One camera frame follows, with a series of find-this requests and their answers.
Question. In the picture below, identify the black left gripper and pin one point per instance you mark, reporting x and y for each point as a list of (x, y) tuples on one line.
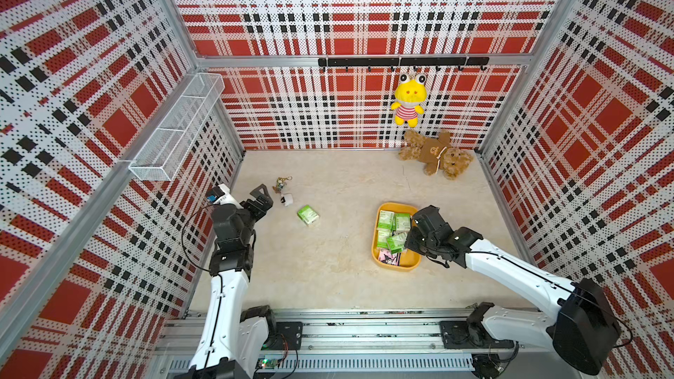
[(265, 202)]

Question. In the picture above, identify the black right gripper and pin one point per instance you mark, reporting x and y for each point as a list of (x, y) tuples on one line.
[(411, 243)]

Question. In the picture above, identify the green tissue pack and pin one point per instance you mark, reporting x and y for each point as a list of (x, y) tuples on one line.
[(396, 243), (308, 215), (386, 220), (403, 222), (382, 238)]

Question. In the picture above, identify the yellow storage tray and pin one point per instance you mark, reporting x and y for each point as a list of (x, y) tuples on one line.
[(409, 260)]

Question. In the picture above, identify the pink tissue pack bottom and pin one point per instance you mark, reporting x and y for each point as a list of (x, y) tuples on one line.
[(386, 257)]

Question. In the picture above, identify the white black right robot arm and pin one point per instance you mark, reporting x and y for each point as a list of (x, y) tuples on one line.
[(574, 319)]

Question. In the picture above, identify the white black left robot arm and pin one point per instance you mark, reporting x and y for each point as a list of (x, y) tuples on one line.
[(232, 338)]

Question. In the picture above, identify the brown teddy bear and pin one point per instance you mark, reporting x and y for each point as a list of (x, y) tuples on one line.
[(436, 153)]

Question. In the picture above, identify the yellow frog plush toy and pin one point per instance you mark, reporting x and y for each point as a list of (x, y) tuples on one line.
[(410, 93)]

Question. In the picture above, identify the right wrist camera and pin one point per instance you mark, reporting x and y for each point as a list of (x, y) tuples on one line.
[(432, 230)]

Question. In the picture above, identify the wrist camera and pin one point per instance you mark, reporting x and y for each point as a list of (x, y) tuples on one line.
[(221, 195), (432, 230)]

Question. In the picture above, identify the fox figure keychain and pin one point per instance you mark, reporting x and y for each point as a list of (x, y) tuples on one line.
[(280, 184)]

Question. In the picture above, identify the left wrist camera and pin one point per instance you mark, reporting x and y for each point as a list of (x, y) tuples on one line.
[(221, 195)]

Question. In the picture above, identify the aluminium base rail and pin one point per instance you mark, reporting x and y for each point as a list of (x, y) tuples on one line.
[(395, 343)]

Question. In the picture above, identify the white wire mesh basket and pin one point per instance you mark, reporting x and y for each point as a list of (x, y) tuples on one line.
[(164, 152)]

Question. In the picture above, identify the black hook rail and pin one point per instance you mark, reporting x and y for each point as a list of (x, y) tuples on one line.
[(395, 62)]

